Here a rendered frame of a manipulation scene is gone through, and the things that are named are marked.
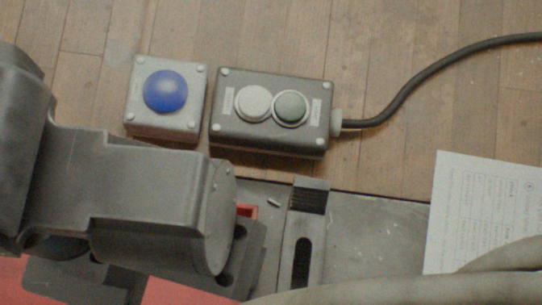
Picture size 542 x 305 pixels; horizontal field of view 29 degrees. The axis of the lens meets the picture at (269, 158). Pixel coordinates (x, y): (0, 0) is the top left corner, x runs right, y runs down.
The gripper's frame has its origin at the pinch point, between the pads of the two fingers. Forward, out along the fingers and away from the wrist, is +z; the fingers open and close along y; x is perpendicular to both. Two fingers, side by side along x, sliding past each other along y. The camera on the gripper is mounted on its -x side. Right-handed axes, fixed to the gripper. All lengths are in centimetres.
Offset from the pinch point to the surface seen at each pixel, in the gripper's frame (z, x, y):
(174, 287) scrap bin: 20.0, 3.1, -3.0
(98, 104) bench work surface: 20.9, 15.4, 10.8
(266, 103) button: 20.9, 0.2, 14.6
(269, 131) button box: 21.4, -0.6, 12.3
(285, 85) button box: 22.4, -0.6, 16.8
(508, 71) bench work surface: 31.0, -18.6, 25.0
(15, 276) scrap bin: 16.7, 15.9, -5.9
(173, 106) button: 18.9, 7.8, 11.9
